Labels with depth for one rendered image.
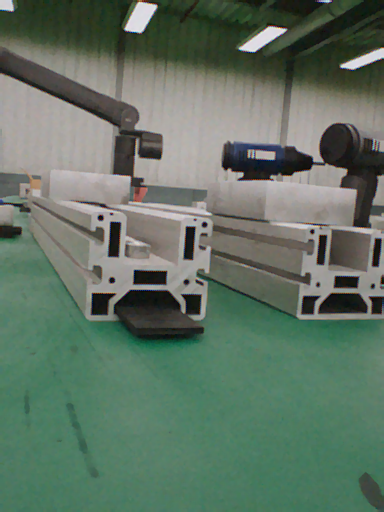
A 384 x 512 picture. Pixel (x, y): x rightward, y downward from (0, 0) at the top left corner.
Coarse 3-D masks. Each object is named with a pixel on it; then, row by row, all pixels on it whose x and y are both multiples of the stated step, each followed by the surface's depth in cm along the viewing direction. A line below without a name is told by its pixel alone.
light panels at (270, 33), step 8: (0, 0) 902; (8, 0) 898; (328, 0) 789; (8, 8) 939; (136, 8) 886; (144, 8) 884; (152, 8) 881; (136, 16) 926; (144, 16) 923; (128, 24) 973; (136, 24) 970; (144, 24) 964; (264, 32) 957; (272, 32) 953; (280, 32) 949; (256, 40) 1007; (264, 40) 1003; (248, 48) 1063; (256, 48) 1056; (368, 56) 1050; (376, 56) 1045; (352, 64) 1116; (360, 64) 1111
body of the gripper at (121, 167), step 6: (114, 156) 136; (120, 156) 134; (114, 162) 136; (120, 162) 135; (126, 162) 135; (132, 162) 136; (114, 168) 136; (120, 168) 135; (126, 168) 135; (132, 168) 136; (114, 174) 135; (120, 174) 135; (126, 174) 135; (132, 174) 136
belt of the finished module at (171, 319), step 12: (120, 300) 44; (132, 300) 44; (144, 300) 45; (156, 300) 45; (120, 312) 40; (132, 312) 40; (144, 312) 40; (156, 312) 40; (168, 312) 41; (180, 312) 41; (132, 324) 36; (144, 324) 36; (156, 324) 37; (168, 324) 37; (180, 324) 37; (192, 324) 37
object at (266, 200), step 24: (216, 192) 64; (240, 192) 57; (264, 192) 52; (288, 192) 53; (312, 192) 54; (336, 192) 55; (240, 216) 57; (264, 216) 52; (288, 216) 53; (312, 216) 54; (336, 216) 55
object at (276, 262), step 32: (224, 224) 62; (256, 224) 55; (288, 224) 49; (320, 224) 56; (224, 256) 65; (256, 256) 54; (288, 256) 48; (320, 256) 48; (352, 256) 51; (256, 288) 54; (288, 288) 48; (320, 288) 47; (352, 288) 49
